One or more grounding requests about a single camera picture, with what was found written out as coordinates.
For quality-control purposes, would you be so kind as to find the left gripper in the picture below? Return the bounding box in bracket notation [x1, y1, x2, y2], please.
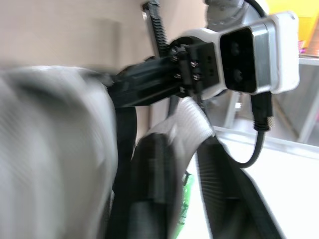
[111, 0, 221, 108]

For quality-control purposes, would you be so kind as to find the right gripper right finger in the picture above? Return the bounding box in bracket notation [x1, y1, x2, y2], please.
[196, 136, 288, 239]

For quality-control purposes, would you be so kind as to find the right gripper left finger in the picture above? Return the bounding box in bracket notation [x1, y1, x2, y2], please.
[131, 132, 191, 239]

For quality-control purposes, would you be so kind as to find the black cable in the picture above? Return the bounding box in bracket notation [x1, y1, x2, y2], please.
[230, 0, 275, 170]

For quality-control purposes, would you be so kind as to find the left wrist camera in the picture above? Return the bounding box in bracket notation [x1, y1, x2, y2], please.
[183, 10, 300, 101]

